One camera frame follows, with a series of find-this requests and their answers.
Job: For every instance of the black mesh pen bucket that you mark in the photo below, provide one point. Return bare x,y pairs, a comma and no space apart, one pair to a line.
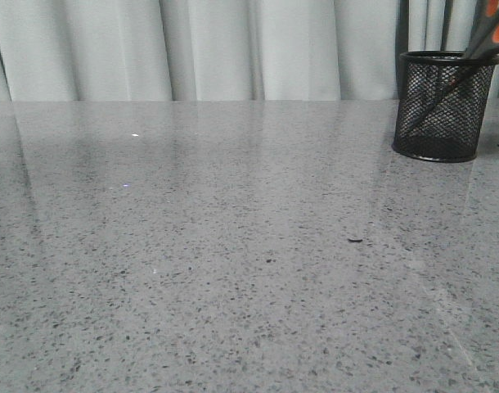
441,106

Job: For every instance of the grey and orange scissors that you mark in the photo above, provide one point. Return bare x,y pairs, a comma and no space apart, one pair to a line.
483,45

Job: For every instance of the grey curtain backdrop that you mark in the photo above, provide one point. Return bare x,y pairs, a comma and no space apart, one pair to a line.
218,50

